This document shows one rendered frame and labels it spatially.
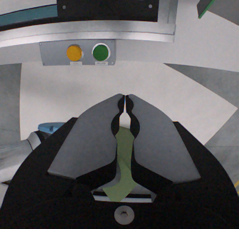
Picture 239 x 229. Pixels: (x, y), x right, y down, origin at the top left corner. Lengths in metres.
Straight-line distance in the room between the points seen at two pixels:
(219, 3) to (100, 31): 0.28
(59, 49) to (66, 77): 0.16
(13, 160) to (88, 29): 0.36
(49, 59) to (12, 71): 1.46
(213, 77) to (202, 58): 1.14
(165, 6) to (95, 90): 0.36
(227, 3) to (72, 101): 0.57
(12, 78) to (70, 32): 1.57
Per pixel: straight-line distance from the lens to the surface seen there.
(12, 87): 1.98
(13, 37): 0.50
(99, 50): 0.37
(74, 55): 0.39
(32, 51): 0.58
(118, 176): 0.53
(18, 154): 0.38
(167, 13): 0.40
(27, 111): 0.73
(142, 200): 3.15
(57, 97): 0.60
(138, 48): 0.48
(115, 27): 0.38
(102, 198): 3.10
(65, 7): 0.39
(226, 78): 1.78
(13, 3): 0.54
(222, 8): 0.40
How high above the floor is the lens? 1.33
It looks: 57 degrees down
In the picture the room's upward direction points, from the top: 176 degrees counter-clockwise
